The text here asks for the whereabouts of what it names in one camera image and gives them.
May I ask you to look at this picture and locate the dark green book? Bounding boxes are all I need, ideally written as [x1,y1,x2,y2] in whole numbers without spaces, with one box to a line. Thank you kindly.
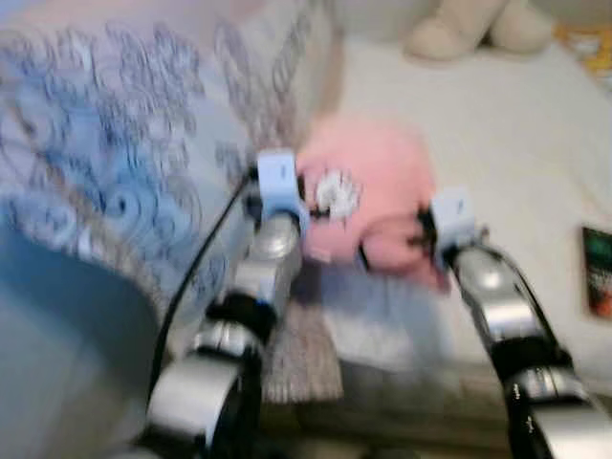
[580,226,612,319]

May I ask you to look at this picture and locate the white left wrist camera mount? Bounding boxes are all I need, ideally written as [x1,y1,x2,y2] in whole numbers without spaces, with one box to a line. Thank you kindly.
[256,150,309,230]

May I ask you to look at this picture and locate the grey quilted mattress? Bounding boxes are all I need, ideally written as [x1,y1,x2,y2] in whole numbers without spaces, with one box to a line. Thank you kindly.
[287,363,522,441]

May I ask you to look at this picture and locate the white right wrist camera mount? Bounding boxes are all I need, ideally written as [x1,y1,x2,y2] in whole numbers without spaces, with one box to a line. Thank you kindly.
[430,189,476,259]

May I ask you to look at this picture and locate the pink pillow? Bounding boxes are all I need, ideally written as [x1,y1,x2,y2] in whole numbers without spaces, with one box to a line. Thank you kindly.
[295,120,450,293]

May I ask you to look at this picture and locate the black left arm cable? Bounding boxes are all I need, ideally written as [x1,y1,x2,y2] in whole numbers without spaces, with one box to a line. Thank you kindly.
[153,172,259,383]

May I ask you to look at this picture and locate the grey swirl patterned blanket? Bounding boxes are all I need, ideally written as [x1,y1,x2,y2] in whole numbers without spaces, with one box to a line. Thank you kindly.
[0,19,345,403]

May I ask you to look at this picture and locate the beige plush toy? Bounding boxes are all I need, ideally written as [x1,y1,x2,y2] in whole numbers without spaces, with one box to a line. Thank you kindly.
[404,0,556,60]

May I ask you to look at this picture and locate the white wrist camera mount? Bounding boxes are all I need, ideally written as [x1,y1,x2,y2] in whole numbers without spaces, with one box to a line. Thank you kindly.
[256,150,309,230]
[430,189,476,259]

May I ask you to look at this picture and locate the white bed sheet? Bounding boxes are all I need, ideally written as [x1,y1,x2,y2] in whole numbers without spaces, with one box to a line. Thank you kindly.
[316,38,612,383]

